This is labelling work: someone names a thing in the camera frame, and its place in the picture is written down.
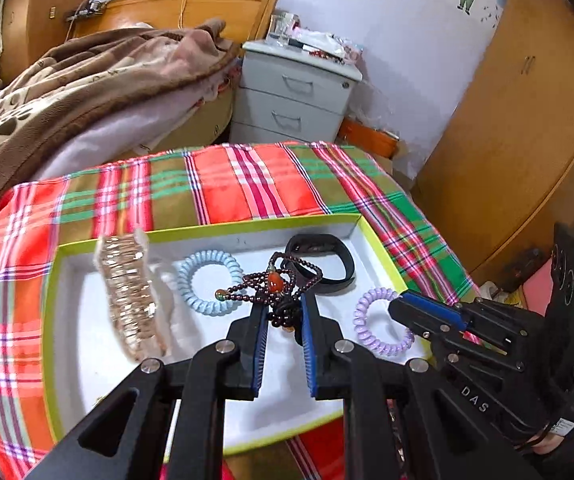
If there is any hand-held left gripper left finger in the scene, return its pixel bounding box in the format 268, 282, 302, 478
24, 292, 270, 480

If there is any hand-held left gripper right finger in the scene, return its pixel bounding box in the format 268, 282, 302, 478
299, 292, 545, 480

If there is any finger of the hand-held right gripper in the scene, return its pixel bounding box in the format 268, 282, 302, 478
399, 290, 470, 332
388, 299, 448, 356

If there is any purple spiral hair tie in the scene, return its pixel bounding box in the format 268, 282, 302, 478
354, 287, 415, 357

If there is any dark red bead bracelet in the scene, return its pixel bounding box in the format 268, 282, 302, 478
215, 252, 325, 346

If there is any black wristband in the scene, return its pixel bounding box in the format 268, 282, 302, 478
285, 234, 356, 295

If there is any light blue spiral hair tie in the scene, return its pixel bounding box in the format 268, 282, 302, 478
177, 249, 244, 317

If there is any pink transparent hair claw clip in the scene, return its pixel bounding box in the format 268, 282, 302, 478
94, 227, 175, 361

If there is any yellow-green cardboard box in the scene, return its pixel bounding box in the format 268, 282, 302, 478
42, 214, 440, 456

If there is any person's right hand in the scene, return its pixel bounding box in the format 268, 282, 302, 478
527, 432, 568, 456

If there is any red green plaid cloth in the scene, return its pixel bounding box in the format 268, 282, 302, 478
0, 141, 480, 480

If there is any orange box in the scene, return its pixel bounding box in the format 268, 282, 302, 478
339, 117, 400, 158

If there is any large wooden wardrobe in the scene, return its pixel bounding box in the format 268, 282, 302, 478
412, 0, 574, 291

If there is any pale pink quilt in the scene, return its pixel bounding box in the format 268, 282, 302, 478
32, 87, 238, 183

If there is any white nightstand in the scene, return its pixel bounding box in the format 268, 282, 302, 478
229, 40, 362, 145

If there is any pile of small nightstand clutter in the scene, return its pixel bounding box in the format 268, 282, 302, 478
267, 10, 365, 66

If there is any brown patterned blanket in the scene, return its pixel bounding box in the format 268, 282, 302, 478
0, 19, 242, 226

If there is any wooden headboard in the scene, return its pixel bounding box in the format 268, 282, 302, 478
67, 0, 280, 46

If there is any power strip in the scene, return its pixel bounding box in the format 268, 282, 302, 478
64, 0, 105, 21

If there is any tall wooden cabinet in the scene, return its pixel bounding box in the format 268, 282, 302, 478
0, 0, 100, 86

